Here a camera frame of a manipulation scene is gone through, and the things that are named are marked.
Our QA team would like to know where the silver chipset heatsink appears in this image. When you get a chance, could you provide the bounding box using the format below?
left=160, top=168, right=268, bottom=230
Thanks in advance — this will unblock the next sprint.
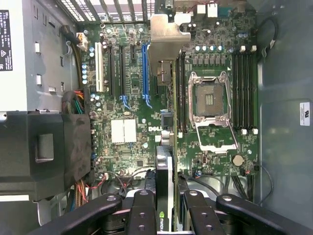
left=111, top=118, right=137, bottom=144

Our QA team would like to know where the braided power cable white plug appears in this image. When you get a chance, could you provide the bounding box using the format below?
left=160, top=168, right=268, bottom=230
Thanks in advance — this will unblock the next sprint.
left=60, top=24, right=89, bottom=116

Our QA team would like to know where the white PCI expansion slot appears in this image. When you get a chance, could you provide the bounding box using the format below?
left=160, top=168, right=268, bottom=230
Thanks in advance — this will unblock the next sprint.
left=94, top=42, right=104, bottom=93

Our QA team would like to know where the teal serial port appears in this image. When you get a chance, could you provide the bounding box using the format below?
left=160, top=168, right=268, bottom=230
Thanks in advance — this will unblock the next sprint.
left=218, top=6, right=233, bottom=17

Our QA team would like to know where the green Dell motherboard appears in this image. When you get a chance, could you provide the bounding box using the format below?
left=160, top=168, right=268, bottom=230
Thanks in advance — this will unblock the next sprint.
left=79, top=0, right=260, bottom=182

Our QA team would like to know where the black looped wire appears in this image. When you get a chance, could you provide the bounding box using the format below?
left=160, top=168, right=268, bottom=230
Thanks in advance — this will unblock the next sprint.
left=256, top=18, right=279, bottom=57

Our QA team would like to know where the open grey PC case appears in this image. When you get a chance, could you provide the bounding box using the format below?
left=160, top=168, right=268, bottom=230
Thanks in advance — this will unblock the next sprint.
left=0, top=0, right=313, bottom=235

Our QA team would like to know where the black plastic air shroud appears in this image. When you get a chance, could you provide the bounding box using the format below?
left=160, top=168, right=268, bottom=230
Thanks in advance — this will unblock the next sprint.
left=0, top=111, right=93, bottom=202

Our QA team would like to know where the metal socket cover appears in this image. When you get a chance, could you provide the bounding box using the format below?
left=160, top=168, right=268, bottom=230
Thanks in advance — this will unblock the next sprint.
left=194, top=119, right=240, bottom=153

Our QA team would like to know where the coin cell battery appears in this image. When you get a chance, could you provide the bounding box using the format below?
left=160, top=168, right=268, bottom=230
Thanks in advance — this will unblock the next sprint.
left=231, top=154, right=245, bottom=167

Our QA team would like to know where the blue expansion slot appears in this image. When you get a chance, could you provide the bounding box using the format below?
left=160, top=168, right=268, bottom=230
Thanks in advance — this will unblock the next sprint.
left=141, top=43, right=152, bottom=110

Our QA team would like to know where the black RAM slot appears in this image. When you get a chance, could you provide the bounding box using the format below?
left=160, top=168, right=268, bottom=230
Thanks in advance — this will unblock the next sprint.
left=238, top=45, right=247, bottom=135
left=177, top=50, right=183, bottom=138
left=182, top=50, right=189, bottom=133
left=232, top=52, right=239, bottom=130
left=244, top=52, right=250, bottom=130
left=249, top=45, right=259, bottom=135

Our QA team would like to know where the grey power supply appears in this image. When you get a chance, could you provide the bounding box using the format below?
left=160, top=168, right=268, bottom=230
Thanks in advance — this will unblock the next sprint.
left=0, top=0, right=79, bottom=114

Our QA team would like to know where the CPU socket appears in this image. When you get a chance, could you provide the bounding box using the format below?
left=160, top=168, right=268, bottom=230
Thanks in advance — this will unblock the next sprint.
left=189, top=71, right=232, bottom=123

